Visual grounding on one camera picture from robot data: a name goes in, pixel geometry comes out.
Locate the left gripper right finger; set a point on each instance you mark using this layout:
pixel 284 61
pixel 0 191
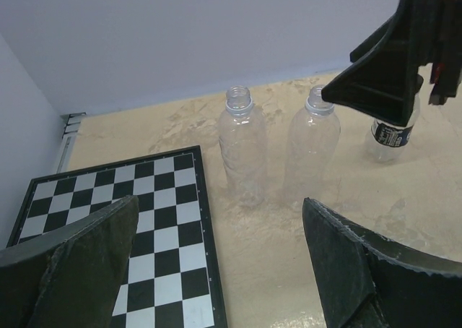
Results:
pixel 367 280

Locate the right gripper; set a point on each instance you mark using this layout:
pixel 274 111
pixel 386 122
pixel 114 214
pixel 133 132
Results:
pixel 383 79

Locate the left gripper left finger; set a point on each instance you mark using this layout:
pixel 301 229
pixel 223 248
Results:
pixel 69 277

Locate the small clear plastic bottle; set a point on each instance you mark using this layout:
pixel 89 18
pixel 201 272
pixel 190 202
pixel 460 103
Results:
pixel 384 142

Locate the black white checkerboard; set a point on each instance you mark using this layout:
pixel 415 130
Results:
pixel 172 276

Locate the aluminium rail left edge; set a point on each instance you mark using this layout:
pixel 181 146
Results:
pixel 72 123

